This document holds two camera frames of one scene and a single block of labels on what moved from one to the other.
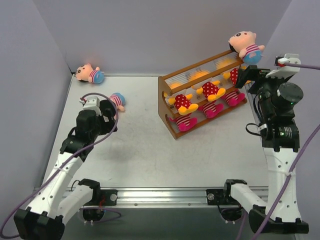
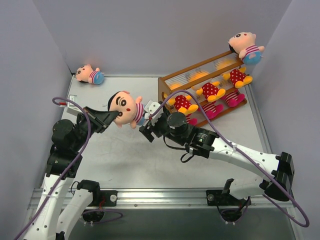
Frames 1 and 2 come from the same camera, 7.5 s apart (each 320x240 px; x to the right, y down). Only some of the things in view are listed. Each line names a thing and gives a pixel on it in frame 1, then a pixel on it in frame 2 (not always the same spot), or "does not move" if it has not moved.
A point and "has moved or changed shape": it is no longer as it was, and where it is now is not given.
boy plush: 85,72 does not move
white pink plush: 211,109 does not move
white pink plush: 232,98 does not move
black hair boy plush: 119,100 has moved or changed shape
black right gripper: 249,76 → 148,130
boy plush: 243,43 does not move
